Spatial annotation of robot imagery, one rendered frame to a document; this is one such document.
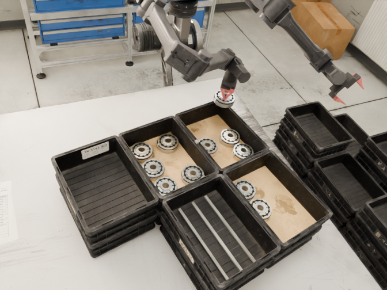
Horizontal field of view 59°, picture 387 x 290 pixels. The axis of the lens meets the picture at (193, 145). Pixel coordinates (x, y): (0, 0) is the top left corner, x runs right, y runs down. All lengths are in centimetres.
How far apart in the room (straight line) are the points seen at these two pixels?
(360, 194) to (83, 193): 174
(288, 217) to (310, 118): 120
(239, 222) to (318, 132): 125
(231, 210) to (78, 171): 69
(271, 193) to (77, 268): 89
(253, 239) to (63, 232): 80
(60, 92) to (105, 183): 185
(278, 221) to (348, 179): 106
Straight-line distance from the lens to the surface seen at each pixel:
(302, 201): 164
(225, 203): 153
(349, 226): 232
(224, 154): 170
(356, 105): 390
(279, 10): 128
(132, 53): 351
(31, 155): 188
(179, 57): 114
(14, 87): 343
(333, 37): 422
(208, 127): 181
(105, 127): 195
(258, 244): 148
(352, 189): 249
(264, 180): 166
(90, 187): 155
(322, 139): 253
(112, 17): 328
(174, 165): 161
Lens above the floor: 209
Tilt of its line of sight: 48 degrees down
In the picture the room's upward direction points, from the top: 11 degrees clockwise
